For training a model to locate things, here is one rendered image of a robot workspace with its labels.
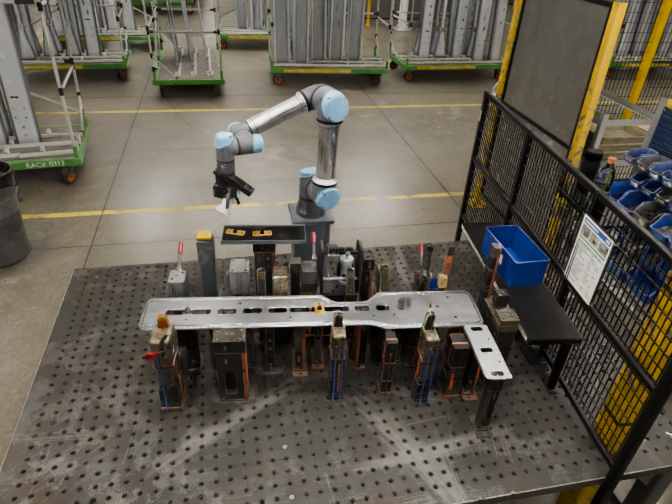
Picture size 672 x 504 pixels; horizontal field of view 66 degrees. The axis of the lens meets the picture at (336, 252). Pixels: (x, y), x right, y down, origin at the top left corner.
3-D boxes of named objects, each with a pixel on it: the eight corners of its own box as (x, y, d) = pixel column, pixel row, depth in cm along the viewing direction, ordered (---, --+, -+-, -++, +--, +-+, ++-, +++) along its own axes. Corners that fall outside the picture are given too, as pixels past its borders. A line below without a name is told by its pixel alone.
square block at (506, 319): (482, 384, 222) (501, 321, 203) (477, 371, 229) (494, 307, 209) (500, 384, 223) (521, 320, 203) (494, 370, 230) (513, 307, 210)
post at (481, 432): (477, 438, 199) (493, 386, 183) (468, 415, 208) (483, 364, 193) (493, 437, 200) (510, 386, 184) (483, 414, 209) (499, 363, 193)
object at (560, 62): (551, 279, 412) (645, 3, 302) (535, 281, 409) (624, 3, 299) (479, 201, 521) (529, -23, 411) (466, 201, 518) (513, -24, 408)
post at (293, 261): (289, 332, 244) (289, 263, 222) (289, 325, 248) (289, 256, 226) (300, 332, 245) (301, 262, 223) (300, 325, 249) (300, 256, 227)
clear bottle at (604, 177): (592, 208, 206) (609, 161, 195) (584, 200, 211) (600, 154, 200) (607, 208, 206) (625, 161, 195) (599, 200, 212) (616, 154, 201)
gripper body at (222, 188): (220, 190, 224) (218, 165, 217) (239, 193, 222) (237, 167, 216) (213, 198, 217) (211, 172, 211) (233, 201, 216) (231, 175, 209)
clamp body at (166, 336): (157, 415, 202) (142, 347, 182) (164, 386, 214) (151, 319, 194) (185, 414, 203) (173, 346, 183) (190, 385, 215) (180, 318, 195)
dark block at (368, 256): (357, 332, 246) (364, 259, 223) (355, 322, 252) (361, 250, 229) (367, 332, 247) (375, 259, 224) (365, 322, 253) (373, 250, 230)
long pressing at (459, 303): (134, 335, 197) (134, 332, 196) (147, 298, 215) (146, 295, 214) (486, 326, 210) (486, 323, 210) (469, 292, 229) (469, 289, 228)
